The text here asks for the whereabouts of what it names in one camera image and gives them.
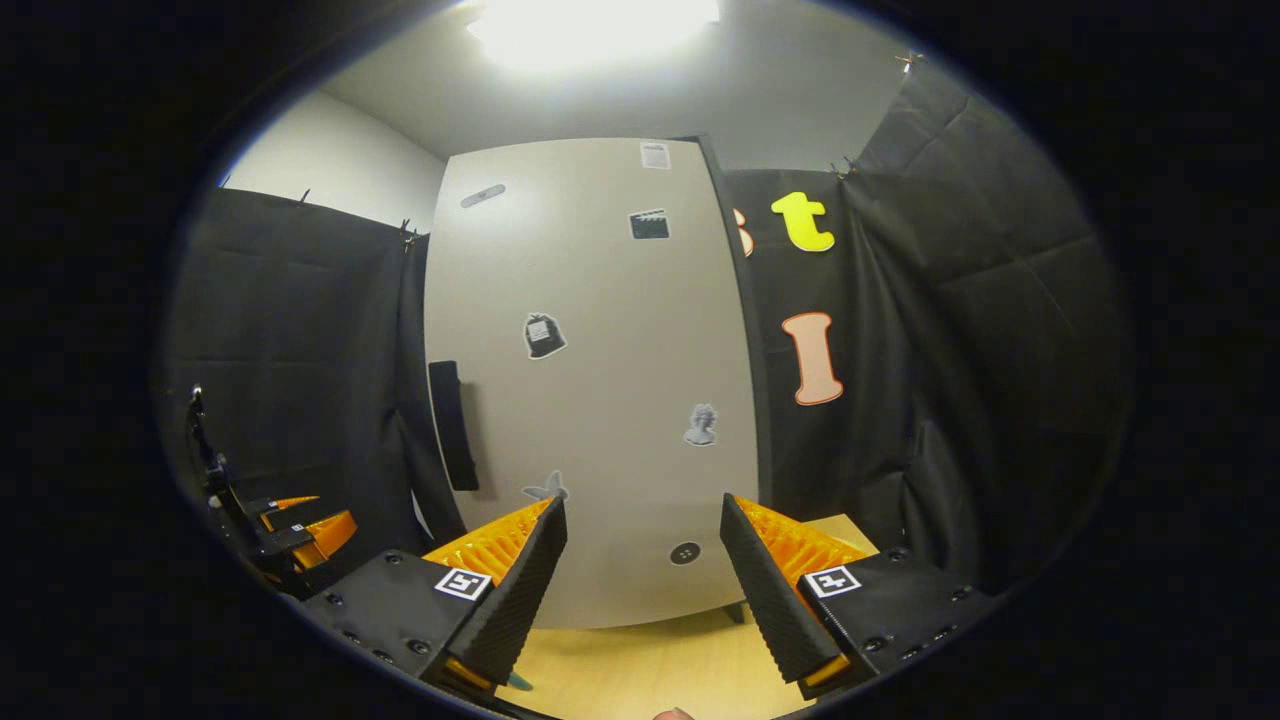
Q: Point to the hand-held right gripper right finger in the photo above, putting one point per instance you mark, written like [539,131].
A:
[770,600]

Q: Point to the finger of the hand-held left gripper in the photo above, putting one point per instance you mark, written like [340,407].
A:
[330,535]
[285,504]

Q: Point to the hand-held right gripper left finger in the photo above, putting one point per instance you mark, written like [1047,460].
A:
[520,590]

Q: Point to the light grey cabinet door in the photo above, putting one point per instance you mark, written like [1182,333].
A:
[600,400]

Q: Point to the black backdrop cloth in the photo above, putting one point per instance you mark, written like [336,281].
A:
[1000,350]

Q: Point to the large ceiling light panel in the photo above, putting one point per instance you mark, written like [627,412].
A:
[595,30]

